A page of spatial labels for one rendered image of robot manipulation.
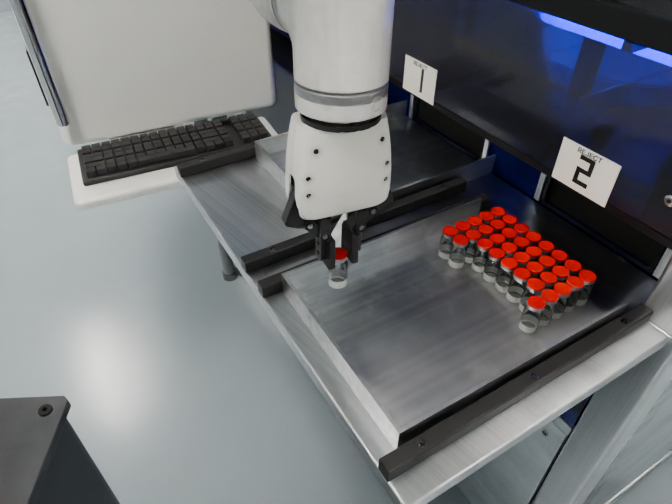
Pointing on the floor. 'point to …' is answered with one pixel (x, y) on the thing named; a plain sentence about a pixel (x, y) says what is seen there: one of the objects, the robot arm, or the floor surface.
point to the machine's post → (613, 413)
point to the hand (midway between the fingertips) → (338, 245)
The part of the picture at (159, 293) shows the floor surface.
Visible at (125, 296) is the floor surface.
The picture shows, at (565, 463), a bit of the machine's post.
